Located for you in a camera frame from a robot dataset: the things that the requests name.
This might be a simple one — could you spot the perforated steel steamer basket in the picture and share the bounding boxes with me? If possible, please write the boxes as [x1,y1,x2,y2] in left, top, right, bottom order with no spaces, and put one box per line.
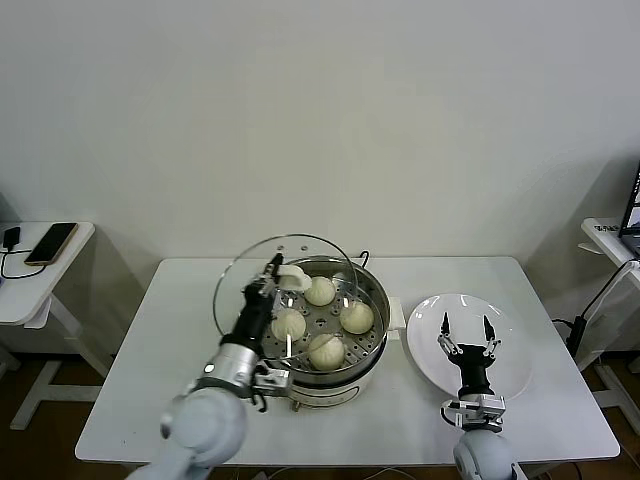
[249,255,391,376]

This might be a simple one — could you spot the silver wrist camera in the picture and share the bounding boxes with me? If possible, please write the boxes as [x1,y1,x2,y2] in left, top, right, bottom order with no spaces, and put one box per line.
[252,367,294,401]
[439,393,507,434]

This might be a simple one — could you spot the gold-edged smartphone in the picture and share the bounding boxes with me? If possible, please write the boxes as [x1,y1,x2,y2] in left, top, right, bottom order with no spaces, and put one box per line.
[23,222,79,268]

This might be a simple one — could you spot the thin black charging cable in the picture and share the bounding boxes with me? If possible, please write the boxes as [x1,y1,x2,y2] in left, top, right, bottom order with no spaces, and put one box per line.
[0,248,47,280]

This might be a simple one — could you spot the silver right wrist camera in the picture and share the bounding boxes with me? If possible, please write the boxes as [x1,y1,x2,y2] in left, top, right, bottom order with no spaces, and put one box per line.
[439,393,507,434]

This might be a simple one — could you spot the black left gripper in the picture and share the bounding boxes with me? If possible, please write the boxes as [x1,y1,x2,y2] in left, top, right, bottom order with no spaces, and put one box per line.
[230,252,289,351]

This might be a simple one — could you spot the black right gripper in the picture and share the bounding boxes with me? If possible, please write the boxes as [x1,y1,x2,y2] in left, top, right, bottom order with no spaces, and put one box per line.
[437,312,503,397]

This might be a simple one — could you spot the white oval plate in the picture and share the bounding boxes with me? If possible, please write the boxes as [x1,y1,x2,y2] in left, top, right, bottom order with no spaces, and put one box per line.
[405,293,532,401]

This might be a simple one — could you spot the dark laptop computer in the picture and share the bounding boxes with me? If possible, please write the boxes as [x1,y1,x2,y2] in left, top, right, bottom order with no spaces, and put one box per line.
[618,159,640,259]

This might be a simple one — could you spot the round glass pot lid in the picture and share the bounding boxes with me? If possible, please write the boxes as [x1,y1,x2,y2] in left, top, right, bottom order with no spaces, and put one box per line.
[212,232,358,359]

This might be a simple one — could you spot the white steamed baozi bun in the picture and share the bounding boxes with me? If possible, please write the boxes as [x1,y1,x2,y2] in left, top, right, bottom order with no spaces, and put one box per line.
[307,333,346,371]
[304,277,336,307]
[339,301,375,335]
[271,308,307,342]

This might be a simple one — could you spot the white side table with laptop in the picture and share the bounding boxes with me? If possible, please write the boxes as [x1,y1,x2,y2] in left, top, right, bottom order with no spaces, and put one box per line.
[579,217,640,409]

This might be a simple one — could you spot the white side table with phone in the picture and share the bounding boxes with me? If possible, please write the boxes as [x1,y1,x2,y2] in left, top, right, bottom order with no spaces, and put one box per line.
[0,221,121,432]

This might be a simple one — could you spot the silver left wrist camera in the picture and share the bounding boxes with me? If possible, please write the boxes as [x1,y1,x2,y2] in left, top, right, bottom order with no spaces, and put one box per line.
[252,367,294,401]

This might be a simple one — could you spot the black power adapter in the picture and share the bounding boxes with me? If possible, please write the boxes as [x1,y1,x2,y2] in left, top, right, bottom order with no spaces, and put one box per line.
[569,315,587,359]

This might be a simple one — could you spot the black power cable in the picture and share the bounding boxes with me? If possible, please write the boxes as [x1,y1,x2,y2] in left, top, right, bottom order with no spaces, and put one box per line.
[552,260,640,371]

